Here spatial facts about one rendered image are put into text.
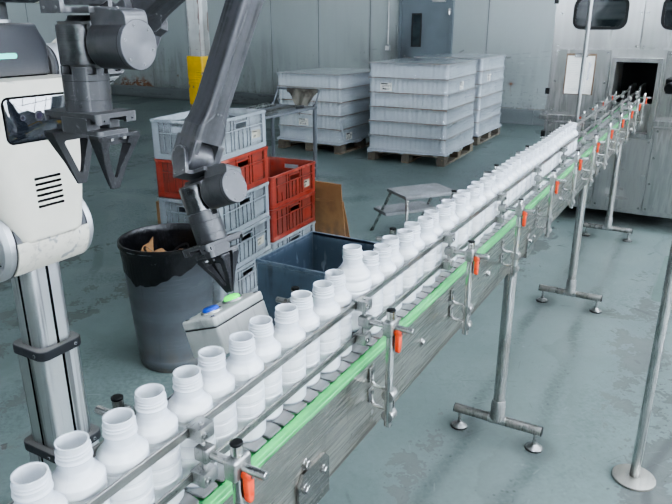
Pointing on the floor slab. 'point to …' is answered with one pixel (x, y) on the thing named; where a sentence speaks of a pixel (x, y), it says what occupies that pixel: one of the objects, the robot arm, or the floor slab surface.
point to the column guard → (195, 74)
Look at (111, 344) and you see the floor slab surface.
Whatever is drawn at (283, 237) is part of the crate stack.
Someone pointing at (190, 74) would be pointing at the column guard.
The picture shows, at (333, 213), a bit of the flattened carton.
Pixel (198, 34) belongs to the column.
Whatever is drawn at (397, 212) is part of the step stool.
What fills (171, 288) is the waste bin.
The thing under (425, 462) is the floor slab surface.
